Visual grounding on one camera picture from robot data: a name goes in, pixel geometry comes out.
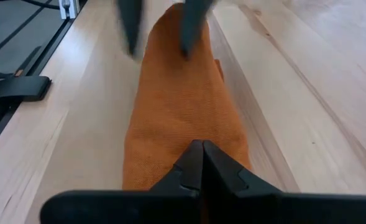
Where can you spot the white metal bracket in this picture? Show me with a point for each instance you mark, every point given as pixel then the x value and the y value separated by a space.
pixel 67 9

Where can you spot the orange towel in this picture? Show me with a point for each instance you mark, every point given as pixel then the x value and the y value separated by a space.
pixel 176 109

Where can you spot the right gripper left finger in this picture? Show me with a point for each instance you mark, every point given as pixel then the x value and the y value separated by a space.
pixel 170 202

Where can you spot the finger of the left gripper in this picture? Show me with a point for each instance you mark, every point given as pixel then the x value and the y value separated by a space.
pixel 192 28
pixel 130 25

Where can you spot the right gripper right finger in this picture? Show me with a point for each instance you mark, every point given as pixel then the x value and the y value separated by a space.
pixel 248 205

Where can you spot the black flat frame bracket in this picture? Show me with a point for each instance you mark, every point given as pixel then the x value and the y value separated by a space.
pixel 15 88

